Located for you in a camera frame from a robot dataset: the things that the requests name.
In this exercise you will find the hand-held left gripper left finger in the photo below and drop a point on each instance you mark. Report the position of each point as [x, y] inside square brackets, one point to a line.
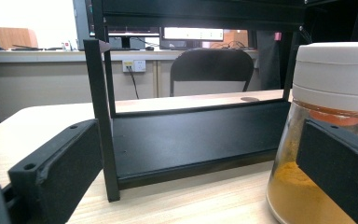
[62, 168]

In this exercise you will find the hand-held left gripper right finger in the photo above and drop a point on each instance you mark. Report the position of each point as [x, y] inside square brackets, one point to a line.
[345, 168]

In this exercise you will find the orange powder jar white lid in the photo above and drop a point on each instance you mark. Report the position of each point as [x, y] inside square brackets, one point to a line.
[326, 77]

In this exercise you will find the black two-tier metal rack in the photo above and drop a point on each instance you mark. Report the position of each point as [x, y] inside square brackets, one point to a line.
[183, 140]

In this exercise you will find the brown cardboard box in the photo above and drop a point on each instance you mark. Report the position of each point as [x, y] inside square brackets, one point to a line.
[15, 38]

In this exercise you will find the dark computer monitor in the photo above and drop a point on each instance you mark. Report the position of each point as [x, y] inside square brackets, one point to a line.
[126, 39]

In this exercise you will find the lit computer monitor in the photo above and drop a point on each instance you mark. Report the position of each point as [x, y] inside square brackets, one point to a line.
[192, 33]

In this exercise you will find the white wall socket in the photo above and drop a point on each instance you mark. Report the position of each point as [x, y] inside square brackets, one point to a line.
[135, 65]

